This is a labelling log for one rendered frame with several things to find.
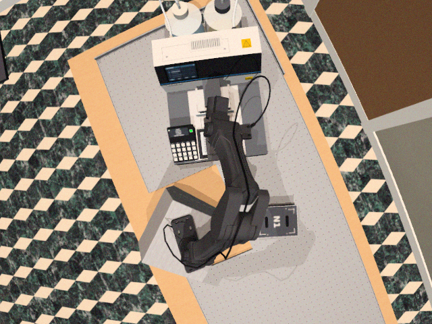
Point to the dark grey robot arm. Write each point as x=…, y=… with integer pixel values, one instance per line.
x=227, y=215

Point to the white microplate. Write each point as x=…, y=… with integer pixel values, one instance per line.
x=203, y=142

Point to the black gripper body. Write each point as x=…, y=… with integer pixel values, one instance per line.
x=212, y=156

